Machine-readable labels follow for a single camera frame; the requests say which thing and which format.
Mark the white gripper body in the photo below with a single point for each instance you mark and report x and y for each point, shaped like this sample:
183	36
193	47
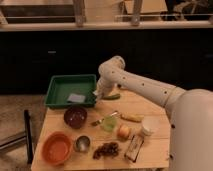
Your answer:
102	91

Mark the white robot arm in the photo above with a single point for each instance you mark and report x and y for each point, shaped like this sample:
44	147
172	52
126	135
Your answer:
190	113

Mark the orange bowl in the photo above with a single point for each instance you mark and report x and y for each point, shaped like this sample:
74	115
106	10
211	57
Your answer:
57	148

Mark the green chili pepper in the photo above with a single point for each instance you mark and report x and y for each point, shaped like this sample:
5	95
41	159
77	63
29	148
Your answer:
112	97

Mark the metal fork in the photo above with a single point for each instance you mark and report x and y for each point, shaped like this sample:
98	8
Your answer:
97	122

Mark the grey sponge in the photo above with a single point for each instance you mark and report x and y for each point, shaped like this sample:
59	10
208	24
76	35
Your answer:
77	98

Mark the green cup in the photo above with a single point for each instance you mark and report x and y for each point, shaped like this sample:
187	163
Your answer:
109	124

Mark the green plastic tray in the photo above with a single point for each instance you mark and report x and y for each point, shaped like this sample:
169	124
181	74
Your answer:
62	86

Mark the yellow banana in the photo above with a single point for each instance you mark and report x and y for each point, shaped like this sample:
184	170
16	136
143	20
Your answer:
132	117

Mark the red yellow apple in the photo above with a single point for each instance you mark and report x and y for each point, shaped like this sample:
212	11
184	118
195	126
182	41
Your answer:
123	131

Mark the white lidded jar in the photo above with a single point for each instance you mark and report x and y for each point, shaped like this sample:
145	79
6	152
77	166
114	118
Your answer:
149	125

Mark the small metal cup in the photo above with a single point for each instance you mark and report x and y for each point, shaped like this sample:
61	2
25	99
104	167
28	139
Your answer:
82	144

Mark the bunch of dark grapes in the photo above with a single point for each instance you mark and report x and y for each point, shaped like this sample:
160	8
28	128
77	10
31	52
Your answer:
107	149

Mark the black metal stand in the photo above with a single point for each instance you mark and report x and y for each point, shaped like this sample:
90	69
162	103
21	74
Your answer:
23	136

